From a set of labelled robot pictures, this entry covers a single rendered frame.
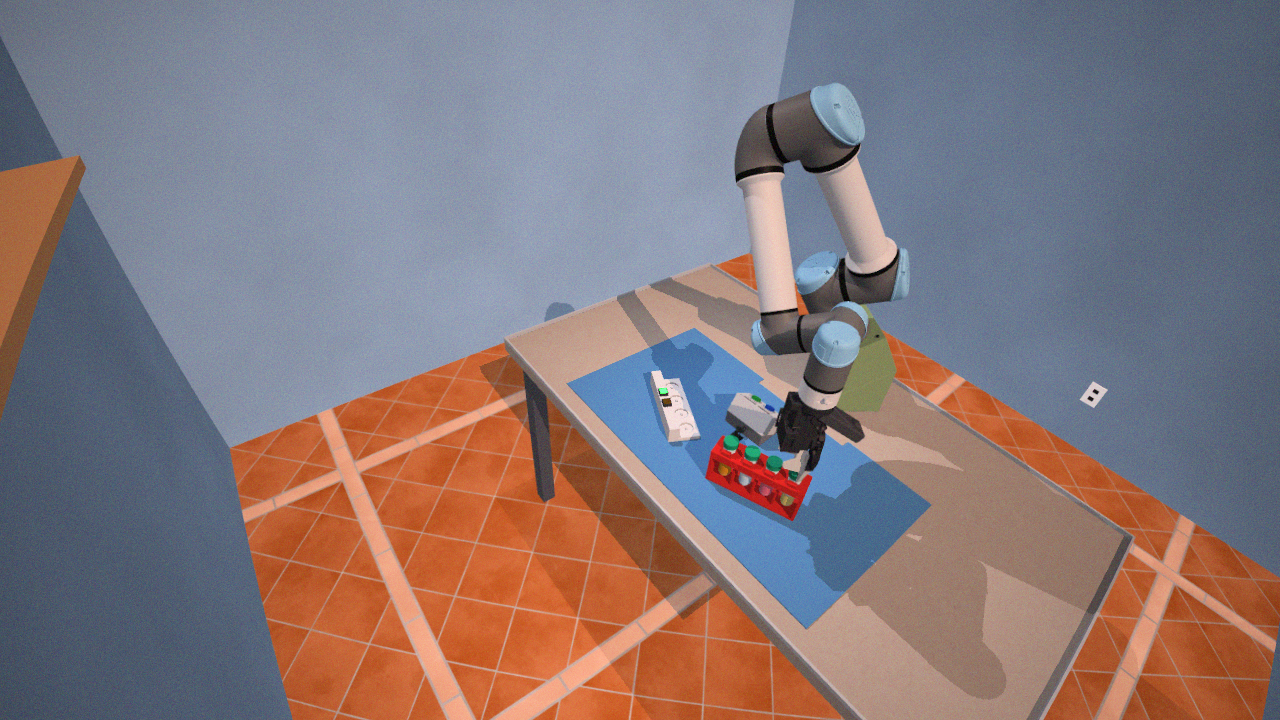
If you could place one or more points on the blue flat mat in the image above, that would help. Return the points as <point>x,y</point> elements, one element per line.
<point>852,513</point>

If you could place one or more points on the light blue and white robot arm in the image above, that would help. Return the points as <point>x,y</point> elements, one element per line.
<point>823,129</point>

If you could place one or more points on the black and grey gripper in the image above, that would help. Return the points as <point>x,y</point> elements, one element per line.
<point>801,426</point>

